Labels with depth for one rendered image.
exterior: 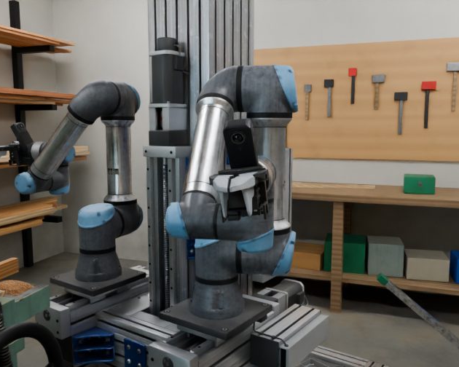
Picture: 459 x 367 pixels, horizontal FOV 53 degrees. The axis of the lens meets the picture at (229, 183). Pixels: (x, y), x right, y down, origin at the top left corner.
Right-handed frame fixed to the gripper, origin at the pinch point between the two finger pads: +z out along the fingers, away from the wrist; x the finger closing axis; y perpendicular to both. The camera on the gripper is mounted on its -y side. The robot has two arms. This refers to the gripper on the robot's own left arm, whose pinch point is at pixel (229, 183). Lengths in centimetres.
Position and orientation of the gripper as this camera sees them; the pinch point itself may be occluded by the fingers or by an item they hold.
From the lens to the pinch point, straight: 63.0
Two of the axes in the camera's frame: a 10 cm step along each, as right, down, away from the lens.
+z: -1.7, 1.3, -9.8
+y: 1.2, 9.9, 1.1
